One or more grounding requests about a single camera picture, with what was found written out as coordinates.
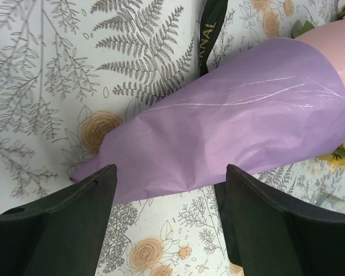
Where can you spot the pink and purple wrapping paper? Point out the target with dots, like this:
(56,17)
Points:
(281,102)

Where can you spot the orange-pink flower stem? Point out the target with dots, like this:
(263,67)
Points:
(300,28)

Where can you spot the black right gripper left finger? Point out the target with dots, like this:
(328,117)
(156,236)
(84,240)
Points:
(60,234)

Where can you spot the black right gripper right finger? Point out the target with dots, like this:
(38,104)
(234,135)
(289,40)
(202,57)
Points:
(268,232)

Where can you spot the clear glass vase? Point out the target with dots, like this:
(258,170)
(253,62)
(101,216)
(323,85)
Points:
(330,202)

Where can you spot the floral tablecloth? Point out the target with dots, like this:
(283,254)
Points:
(73,71)

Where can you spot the black ribbon gold lettering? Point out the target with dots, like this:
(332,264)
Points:
(212,20)

